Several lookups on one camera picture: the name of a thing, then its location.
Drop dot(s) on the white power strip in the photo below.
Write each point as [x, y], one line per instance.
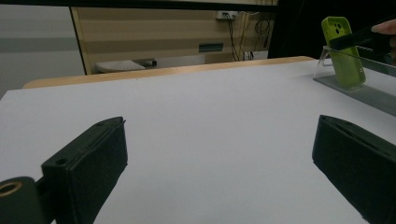
[226, 15]

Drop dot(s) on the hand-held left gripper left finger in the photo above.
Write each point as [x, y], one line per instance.
[90, 165]

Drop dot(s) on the green phone case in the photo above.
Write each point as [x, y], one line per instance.
[347, 67]

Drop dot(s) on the clear plastic box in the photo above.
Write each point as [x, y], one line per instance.
[373, 93]

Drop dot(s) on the office chair base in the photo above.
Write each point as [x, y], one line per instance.
[121, 66]

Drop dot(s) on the wooden desk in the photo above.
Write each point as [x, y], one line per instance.
[149, 34]

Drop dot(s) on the black frame bar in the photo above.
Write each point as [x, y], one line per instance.
[124, 3]

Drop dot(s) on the grey desk label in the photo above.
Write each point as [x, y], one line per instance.
[211, 47]

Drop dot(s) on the white cabinet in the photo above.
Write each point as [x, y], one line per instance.
[37, 46]

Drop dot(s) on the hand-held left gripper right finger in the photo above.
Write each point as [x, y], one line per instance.
[358, 168]

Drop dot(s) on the black curtain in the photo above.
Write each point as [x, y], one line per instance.
[305, 28]

